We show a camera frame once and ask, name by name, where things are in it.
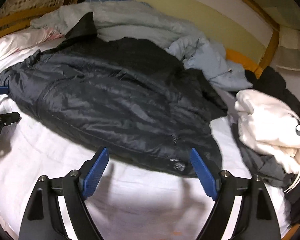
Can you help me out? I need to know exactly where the black puffer jacket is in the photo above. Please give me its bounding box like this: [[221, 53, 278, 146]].
[[0, 13, 227, 177]]

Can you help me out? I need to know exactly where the pink white pillow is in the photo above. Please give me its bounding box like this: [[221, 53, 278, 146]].
[[0, 28, 63, 55]]

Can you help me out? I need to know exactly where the white hoodie with logo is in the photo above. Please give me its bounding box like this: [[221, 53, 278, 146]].
[[235, 89, 300, 176]]

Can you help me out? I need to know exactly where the light blue duvet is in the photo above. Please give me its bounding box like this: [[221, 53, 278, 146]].
[[30, 0, 253, 92]]

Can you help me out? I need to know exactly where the dark grey garment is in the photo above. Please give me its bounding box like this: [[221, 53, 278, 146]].
[[231, 67, 300, 224]]

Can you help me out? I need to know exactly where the orange pillow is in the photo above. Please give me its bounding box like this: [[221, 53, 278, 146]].
[[226, 49, 262, 73]]

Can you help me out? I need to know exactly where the checkered curtain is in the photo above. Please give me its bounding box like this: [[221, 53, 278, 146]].
[[225, 0, 300, 72]]

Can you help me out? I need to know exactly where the wooden bed frame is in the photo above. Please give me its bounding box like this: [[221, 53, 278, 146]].
[[0, 0, 279, 67]]

